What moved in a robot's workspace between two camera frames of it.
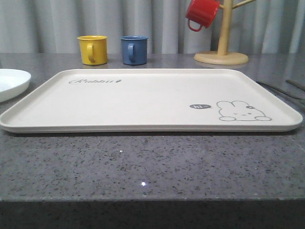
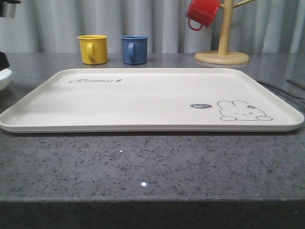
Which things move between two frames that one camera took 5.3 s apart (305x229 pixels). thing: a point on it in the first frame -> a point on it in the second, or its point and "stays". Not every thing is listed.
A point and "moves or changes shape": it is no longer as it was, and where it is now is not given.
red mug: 202,12 stays
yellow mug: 93,49 stays
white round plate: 13,83 moves or changes shape
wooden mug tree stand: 221,57 stays
